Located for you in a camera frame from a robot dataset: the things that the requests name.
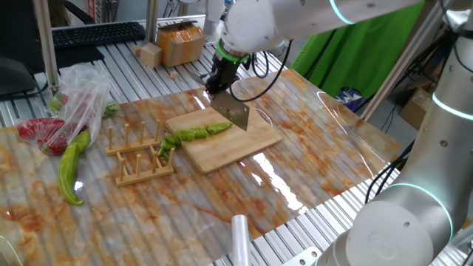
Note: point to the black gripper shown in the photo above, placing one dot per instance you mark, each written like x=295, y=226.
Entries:
x=225, y=70

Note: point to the steel cleaver knife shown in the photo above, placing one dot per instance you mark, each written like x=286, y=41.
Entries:
x=233, y=109

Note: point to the long green chili pepper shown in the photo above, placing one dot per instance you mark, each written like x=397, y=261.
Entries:
x=218, y=128

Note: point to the wooden cutting board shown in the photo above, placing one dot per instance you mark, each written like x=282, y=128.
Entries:
x=229, y=151

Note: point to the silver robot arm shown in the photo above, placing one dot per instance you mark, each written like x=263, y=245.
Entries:
x=443, y=147

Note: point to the plastic bag of peppers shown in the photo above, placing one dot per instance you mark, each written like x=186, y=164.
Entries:
x=111, y=109

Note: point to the curved green chili pepper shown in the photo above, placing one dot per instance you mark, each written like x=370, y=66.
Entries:
x=66, y=170

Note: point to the red chili pepper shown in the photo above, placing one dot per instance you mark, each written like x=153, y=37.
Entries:
x=37, y=127
x=55, y=146

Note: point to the tiny wooden block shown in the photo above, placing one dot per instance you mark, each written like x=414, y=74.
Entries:
x=174, y=75

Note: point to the cut green pepper chunk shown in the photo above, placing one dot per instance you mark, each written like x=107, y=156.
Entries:
x=199, y=132
x=167, y=145
x=173, y=139
x=184, y=134

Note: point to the large wooden block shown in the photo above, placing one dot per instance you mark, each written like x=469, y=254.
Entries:
x=151, y=55

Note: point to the cut green pepper stem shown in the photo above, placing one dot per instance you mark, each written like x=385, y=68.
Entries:
x=162, y=154

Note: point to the small wooden block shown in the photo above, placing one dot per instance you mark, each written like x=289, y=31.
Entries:
x=136, y=50

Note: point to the wooden peg rack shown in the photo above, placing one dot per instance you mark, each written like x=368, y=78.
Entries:
x=129, y=147

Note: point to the blue patterned cloth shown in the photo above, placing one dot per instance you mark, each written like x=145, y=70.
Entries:
x=347, y=98

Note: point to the black keyboard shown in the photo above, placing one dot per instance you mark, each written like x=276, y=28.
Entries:
x=96, y=34

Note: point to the green cloth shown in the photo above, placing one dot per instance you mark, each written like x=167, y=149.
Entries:
x=354, y=55

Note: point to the clear plastic bag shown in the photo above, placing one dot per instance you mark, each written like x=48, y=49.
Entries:
x=81, y=85

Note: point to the marble pattern plastic mat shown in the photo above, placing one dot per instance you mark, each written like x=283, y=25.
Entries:
x=148, y=214

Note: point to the white plastic film roll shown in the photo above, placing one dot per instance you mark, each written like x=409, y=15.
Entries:
x=241, y=244

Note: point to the chopped green pepper pieces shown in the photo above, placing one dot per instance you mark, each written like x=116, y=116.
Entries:
x=54, y=103

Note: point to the brown cardboard box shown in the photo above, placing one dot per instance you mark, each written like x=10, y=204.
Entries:
x=415, y=107

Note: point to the black computer monitor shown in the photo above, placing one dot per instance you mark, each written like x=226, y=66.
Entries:
x=15, y=37

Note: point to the aluminium frame post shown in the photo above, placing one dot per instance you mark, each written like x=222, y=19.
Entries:
x=46, y=44
x=151, y=18
x=403, y=66

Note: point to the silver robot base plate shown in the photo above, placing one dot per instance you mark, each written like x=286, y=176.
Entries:
x=303, y=258

